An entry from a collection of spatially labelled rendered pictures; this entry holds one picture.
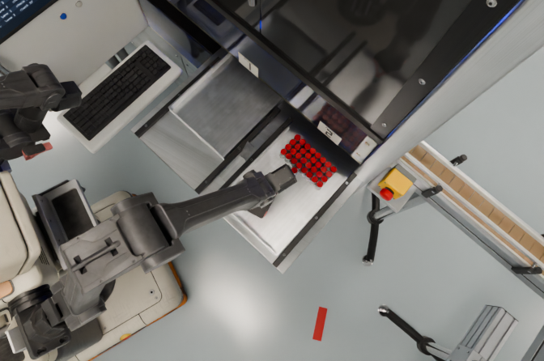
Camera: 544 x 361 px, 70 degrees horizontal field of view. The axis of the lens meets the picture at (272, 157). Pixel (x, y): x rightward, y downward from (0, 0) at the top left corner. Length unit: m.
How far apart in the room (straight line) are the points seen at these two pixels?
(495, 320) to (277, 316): 0.99
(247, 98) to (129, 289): 1.04
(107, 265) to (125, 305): 1.36
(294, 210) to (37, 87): 0.79
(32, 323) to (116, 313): 0.97
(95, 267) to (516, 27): 0.64
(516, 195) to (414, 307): 0.89
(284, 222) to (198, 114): 0.47
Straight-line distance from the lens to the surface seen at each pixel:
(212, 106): 1.38
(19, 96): 0.94
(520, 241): 1.46
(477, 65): 0.68
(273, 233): 1.26
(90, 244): 0.61
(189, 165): 1.32
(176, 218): 0.64
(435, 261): 2.34
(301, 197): 1.28
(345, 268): 2.19
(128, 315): 1.95
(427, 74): 0.76
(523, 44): 0.63
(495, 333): 1.85
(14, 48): 1.37
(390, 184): 1.20
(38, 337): 1.03
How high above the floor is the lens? 2.14
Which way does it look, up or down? 74 degrees down
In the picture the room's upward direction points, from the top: 8 degrees clockwise
